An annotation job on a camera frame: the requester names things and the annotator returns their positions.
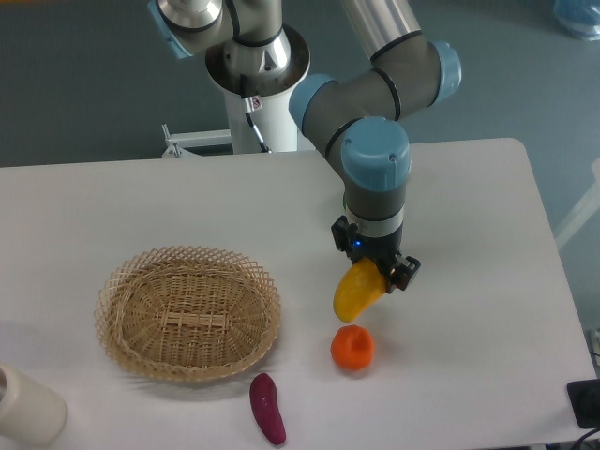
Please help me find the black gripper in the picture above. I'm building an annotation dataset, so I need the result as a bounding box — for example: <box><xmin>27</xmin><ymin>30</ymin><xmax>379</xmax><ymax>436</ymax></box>
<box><xmin>331</xmin><ymin>216</ymin><xmax>421</xmax><ymax>293</ymax></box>

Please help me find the yellow mango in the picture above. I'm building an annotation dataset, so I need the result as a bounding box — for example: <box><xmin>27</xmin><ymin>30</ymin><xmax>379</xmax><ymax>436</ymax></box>
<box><xmin>333</xmin><ymin>258</ymin><xmax>387</xmax><ymax>323</ymax></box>

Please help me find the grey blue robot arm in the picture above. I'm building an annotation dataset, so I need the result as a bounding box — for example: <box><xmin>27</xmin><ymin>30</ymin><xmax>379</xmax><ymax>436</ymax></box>
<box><xmin>148</xmin><ymin>1</ymin><xmax>461</xmax><ymax>291</ymax></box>

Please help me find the orange tangerine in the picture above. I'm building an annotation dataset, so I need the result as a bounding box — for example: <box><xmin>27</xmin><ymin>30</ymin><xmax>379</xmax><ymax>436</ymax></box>
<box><xmin>330</xmin><ymin>324</ymin><xmax>375</xmax><ymax>370</ymax></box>

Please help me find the purple sweet potato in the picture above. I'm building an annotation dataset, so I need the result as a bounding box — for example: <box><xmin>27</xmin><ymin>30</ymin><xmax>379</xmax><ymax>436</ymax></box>
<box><xmin>249</xmin><ymin>373</ymin><xmax>287</xmax><ymax>445</ymax></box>

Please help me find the woven wicker basket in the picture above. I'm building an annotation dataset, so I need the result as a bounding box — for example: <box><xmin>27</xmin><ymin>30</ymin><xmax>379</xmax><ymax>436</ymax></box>
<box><xmin>94</xmin><ymin>247</ymin><xmax>281</xmax><ymax>383</ymax></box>

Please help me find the black device at edge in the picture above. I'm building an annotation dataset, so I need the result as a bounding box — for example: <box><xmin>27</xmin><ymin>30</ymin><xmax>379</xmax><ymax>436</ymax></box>
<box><xmin>566</xmin><ymin>379</ymin><xmax>599</xmax><ymax>429</ymax></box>

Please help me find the cream cylindrical bottle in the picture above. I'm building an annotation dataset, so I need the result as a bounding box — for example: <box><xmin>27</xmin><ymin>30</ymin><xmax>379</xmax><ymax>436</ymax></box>
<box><xmin>1</xmin><ymin>363</ymin><xmax>68</xmax><ymax>446</ymax></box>

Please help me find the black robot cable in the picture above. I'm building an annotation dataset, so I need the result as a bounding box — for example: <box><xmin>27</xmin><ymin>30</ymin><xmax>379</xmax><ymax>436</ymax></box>
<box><xmin>239</xmin><ymin>74</ymin><xmax>272</xmax><ymax>154</ymax></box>

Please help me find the white frame at right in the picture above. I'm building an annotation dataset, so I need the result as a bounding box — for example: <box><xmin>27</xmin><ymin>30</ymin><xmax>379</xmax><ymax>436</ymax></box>
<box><xmin>553</xmin><ymin>159</ymin><xmax>599</xmax><ymax>251</ymax></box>

